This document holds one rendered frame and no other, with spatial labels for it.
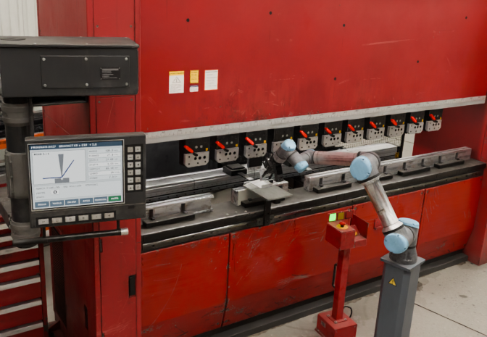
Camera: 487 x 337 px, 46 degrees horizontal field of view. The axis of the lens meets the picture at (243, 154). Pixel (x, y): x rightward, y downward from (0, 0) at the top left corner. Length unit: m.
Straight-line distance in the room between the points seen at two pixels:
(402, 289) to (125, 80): 1.89
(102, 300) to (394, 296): 1.56
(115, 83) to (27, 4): 4.87
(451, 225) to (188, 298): 2.36
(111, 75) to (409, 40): 2.42
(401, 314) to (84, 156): 1.96
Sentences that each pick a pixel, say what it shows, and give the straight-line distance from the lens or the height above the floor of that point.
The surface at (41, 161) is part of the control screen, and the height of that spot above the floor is 1.51.
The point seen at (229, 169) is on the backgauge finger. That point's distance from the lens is 3.70.
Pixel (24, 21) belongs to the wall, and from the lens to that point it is 7.10.
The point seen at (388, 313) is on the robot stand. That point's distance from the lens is 3.43.
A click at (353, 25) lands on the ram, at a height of 1.95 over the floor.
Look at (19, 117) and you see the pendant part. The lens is 2.37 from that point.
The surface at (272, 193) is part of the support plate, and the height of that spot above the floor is 1.00.
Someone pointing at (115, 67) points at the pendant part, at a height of 1.86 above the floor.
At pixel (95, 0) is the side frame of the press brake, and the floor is 2.08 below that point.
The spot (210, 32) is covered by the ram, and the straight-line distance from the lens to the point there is 3.15.
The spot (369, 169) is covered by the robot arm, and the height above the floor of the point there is 1.30.
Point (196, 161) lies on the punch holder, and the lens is 3.26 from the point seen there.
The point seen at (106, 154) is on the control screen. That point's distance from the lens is 2.32.
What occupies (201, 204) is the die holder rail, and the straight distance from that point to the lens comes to 3.40.
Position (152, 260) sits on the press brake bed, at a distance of 3.24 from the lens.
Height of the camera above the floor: 2.22
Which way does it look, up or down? 17 degrees down
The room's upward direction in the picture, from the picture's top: 3 degrees clockwise
